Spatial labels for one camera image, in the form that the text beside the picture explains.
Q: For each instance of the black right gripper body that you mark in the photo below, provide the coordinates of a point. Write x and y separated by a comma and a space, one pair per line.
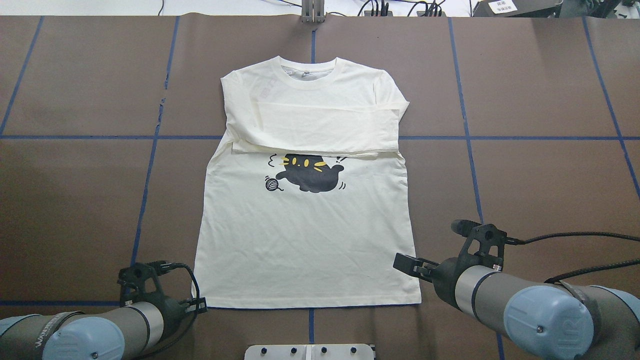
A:
444, 275

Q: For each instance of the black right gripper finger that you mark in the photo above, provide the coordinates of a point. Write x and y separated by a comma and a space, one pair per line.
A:
412, 266

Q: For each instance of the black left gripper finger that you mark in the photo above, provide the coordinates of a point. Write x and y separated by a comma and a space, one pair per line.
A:
199, 305

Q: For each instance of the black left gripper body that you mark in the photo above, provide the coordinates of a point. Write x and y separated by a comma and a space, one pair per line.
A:
174, 309

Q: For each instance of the cream long sleeve cat shirt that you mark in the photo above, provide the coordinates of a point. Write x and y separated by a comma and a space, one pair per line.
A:
306, 198

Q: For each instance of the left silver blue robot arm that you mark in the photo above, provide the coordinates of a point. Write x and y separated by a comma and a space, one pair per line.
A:
146, 323

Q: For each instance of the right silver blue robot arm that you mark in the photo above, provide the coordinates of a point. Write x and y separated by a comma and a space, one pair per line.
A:
553, 320

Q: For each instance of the black box with label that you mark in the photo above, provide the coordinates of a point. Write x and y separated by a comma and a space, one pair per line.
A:
517, 9

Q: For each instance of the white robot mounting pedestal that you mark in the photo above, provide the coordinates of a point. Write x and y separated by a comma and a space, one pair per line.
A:
332, 351

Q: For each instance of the grey metal bracket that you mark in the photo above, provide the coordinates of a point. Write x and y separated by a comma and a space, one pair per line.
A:
313, 11

